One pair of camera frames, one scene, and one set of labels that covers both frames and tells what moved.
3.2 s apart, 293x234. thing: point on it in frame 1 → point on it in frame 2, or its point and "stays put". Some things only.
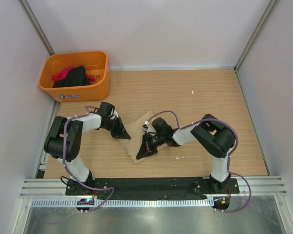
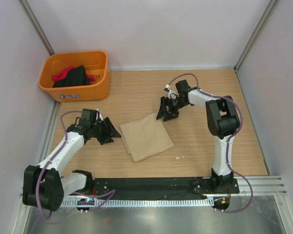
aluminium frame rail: [261, 187] stays put
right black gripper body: [152, 142] → [174, 105]
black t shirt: [75, 76] stays put
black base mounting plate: [150, 187] stays put
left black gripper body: [115, 126] → [100, 129]
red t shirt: [62, 74] stays put
